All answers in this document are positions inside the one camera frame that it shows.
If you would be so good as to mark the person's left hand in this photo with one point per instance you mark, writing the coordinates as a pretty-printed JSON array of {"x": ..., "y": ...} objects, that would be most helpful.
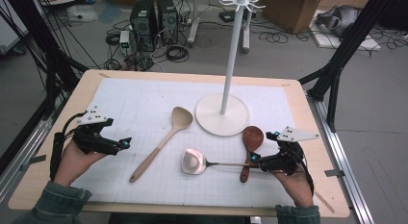
[{"x": 72, "y": 166}]

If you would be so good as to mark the grey bag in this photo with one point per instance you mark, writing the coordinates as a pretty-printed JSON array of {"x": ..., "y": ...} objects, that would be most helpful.
[{"x": 340, "y": 20}]

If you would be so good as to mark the large cardboard box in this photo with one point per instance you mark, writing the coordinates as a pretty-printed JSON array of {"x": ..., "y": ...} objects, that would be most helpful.
[{"x": 292, "y": 11}]

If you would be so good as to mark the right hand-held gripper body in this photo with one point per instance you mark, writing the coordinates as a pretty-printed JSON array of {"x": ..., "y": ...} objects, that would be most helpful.
[{"x": 282, "y": 163}]

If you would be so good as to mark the black computer tower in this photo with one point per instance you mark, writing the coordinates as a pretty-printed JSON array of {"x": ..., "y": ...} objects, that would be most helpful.
[
  {"x": 143, "y": 23},
  {"x": 167, "y": 20}
]

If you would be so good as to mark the black frame strut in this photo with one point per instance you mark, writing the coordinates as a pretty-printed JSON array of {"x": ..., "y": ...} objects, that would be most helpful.
[
  {"x": 346, "y": 47},
  {"x": 48, "y": 51}
]

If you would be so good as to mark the white grid mat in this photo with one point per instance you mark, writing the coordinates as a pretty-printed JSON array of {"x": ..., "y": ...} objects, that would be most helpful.
[{"x": 134, "y": 99}]

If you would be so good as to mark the white utensil rack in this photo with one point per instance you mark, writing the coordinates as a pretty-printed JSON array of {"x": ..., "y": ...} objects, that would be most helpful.
[{"x": 221, "y": 119}]

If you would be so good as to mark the grey metal bracket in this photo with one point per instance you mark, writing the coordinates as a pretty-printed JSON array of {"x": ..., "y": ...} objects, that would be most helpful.
[
  {"x": 334, "y": 172},
  {"x": 33, "y": 161}
]

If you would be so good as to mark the white stand leg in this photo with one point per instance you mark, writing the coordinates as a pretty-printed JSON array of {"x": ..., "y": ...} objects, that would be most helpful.
[
  {"x": 246, "y": 38},
  {"x": 194, "y": 28}
]

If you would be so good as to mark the large beige spoon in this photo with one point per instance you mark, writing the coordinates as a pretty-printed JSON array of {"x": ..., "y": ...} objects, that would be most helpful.
[{"x": 181, "y": 118}]

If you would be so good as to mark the clear plastic bag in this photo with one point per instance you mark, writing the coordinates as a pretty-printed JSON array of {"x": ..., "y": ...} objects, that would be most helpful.
[{"x": 81, "y": 13}]

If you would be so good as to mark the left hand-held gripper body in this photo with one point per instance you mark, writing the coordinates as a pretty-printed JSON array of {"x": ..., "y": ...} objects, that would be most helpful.
[{"x": 93, "y": 144}]

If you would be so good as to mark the small white power adapter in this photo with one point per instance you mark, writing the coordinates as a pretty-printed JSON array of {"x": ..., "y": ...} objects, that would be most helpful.
[{"x": 124, "y": 38}]

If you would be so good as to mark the dark brown wooden spoon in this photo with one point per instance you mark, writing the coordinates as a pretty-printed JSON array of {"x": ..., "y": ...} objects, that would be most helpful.
[{"x": 252, "y": 137}]

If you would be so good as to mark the person's right hand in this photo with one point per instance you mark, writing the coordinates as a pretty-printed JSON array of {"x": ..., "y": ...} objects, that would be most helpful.
[{"x": 296, "y": 188}]

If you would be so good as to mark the aluminium rail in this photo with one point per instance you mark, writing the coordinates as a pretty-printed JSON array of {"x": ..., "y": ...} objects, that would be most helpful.
[
  {"x": 340, "y": 147},
  {"x": 29, "y": 144}
]

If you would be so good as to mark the white foam board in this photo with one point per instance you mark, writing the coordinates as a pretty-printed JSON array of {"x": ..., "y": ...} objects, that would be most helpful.
[{"x": 369, "y": 43}]

